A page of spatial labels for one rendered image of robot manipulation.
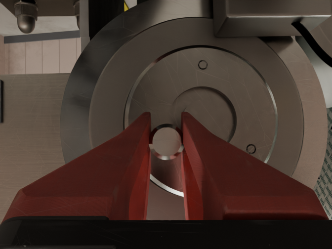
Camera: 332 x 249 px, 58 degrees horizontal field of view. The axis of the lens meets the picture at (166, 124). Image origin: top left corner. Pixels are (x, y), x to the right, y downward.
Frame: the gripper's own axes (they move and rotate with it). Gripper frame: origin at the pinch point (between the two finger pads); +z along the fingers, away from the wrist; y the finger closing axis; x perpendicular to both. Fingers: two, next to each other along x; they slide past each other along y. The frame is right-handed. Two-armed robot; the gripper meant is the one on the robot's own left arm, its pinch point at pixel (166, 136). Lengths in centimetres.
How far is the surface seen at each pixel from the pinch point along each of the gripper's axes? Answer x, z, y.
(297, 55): -1.0, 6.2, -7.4
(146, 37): -2.1, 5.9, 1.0
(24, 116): 19.6, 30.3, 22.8
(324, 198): 19.9, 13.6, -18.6
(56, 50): 120, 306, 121
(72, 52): 120, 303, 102
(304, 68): -0.3, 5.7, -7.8
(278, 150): 2.8, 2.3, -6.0
